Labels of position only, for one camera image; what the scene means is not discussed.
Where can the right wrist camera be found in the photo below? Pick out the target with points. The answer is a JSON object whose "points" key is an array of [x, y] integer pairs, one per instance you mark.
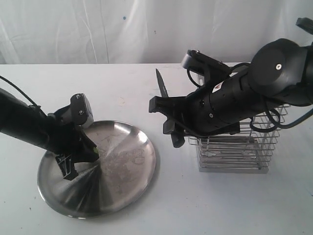
{"points": [[203, 65]]}

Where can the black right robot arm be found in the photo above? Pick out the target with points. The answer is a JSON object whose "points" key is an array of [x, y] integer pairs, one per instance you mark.
{"points": [[280, 73]]}

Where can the steel wire utensil rack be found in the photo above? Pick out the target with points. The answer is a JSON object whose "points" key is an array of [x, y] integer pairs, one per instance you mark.
{"points": [[249, 151]]}

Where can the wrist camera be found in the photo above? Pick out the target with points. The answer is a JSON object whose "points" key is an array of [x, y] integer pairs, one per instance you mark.
{"points": [[80, 109], [203, 65]]}

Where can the black knife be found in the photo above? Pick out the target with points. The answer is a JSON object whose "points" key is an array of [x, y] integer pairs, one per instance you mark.
{"points": [[177, 138]]}

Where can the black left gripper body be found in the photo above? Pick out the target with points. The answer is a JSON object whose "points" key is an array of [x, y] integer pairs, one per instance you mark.
{"points": [[63, 135]]}

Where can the round stainless steel plate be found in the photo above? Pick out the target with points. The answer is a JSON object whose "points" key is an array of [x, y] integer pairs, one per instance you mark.
{"points": [[126, 165]]}

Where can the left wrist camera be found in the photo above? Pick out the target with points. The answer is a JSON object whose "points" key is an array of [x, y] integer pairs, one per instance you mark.
{"points": [[80, 109]]}

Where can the white backdrop curtain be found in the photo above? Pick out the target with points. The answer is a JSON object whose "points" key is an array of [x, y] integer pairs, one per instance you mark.
{"points": [[144, 31]]}

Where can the green cucumber piece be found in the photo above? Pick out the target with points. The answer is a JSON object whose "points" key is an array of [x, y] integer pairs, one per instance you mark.
{"points": [[96, 151]]}

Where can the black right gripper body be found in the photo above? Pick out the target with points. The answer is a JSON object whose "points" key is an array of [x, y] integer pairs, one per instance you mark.
{"points": [[205, 112]]}

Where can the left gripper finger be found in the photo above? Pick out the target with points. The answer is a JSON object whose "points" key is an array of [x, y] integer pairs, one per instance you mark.
{"points": [[66, 166], [83, 148]]}

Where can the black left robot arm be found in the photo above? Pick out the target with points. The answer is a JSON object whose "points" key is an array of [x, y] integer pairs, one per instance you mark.
{"points": [[22, 121]]}

